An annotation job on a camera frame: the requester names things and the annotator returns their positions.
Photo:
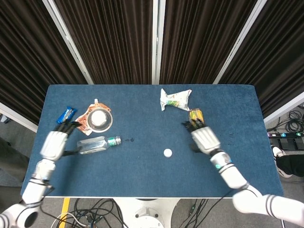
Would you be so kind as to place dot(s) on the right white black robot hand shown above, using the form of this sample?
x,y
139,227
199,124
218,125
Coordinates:
x,y
205,140

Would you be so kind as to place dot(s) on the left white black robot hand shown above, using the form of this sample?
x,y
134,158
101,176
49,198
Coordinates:
x,y
54,145

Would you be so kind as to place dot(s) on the tea bottle yellow label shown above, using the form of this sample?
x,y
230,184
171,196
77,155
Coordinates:
x,y
196,115

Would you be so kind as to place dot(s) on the white bottle cap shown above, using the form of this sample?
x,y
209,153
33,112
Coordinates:
x,y
167,153

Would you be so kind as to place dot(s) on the transparent bottle green label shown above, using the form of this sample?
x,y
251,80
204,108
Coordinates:
x,y
95,146

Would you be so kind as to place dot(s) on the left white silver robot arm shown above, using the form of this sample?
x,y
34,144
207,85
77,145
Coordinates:
x,y
35,190

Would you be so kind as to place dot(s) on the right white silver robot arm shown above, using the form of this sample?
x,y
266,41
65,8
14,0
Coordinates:
x,y
232,175

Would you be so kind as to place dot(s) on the blue snack bar wrapper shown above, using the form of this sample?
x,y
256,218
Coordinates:
x,y
67,114

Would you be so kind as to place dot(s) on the orange white spout pouch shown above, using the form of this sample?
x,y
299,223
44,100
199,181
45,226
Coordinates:
x,y
82,118

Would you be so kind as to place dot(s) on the white green snack bag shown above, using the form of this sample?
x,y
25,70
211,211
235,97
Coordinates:
x,y
175,99

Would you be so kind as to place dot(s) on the stainless steel bowl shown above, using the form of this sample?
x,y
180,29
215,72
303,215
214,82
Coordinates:
x,y
99,118

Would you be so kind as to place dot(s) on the yellow floor tape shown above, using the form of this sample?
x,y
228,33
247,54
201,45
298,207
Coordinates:
x,y
65,209

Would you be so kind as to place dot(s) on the blue felt table mat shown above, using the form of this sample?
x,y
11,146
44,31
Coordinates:
x,y
147,175

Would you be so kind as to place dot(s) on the white black sneaker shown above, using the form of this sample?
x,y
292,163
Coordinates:
x,y
276,152

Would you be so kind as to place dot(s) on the black foot pedal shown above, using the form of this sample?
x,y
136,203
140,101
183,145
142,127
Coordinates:
x,y
291,143

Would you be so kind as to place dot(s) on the dark brown pleated curtain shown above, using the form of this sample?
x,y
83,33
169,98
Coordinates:
x,y
111,40
202,40
26,59
278,59

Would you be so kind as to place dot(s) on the black trouser leg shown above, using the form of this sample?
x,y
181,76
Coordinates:
x,y
293,166

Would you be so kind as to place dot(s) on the white metal frame rail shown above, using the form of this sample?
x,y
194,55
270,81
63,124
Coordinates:
x,y
285,109
16,116

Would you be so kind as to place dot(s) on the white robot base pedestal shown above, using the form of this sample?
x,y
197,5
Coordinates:
x,y
147,213

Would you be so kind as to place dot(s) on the white metal frame post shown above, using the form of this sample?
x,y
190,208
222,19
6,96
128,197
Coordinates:
x,y
158,40
240,40
69,40

